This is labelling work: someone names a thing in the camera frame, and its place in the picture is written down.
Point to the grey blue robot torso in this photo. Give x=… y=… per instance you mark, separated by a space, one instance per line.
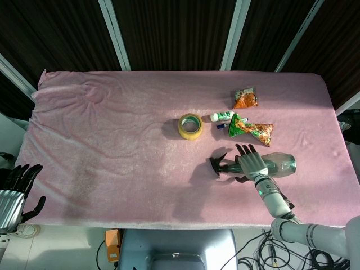
x=177 y=247

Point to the green transparent spray bottle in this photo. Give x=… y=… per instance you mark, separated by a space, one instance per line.
x=281 y=166

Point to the orange silver snack bag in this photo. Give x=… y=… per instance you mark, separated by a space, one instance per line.
x=246 y=99

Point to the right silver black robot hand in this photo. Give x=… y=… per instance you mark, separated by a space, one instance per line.
x=253 y=166

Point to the green orange snack bag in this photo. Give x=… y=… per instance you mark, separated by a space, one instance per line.
x=253 y=129

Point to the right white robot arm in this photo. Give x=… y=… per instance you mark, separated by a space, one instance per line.
x=275 y=199

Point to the pink fleece table cloth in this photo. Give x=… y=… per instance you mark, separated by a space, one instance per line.
x=112 y=157

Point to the small white green bottle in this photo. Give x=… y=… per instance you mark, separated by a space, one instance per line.
x=222 y=116

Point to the yellow packing tape roll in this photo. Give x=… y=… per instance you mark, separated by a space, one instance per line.
x=186 y=135

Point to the white window frame post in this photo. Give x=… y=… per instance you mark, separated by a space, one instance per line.
x=17 y=76
x=234 y=33
x=115 y=33
x=299 y=36
x=350 y=104

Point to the orange box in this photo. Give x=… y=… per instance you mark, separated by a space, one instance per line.
x=112 y=247

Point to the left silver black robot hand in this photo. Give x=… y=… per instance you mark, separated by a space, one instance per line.
x=11 y=202

